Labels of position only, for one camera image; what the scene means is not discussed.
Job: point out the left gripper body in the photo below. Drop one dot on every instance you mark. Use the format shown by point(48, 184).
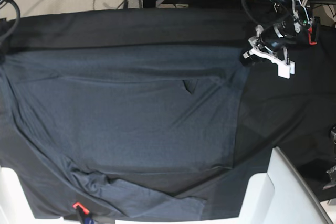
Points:
point(267, 44)

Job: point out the dark grey T-shirt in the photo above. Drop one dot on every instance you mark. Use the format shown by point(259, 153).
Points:
point(121, 130)

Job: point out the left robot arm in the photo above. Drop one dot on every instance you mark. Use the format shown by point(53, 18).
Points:
point(294, 25)

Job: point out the black red clamp right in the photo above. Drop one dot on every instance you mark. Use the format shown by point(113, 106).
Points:
point(314, 30)

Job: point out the black red clamp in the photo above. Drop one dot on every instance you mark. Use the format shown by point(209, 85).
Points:
point(83, 214)
point(314, 30)

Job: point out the black table cloth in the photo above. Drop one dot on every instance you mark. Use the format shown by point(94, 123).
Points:
point(295, 114)

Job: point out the white bin right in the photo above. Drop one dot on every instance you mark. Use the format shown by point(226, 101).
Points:
point(280, 195)

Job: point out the white bin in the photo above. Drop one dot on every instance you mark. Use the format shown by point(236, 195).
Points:
point(14, 205)
point(280, 195)

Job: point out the black red clamp front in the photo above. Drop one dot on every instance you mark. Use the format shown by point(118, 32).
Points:
point(83, 214)

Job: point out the white bin left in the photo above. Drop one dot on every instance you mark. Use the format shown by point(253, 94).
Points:
point(14, 205)

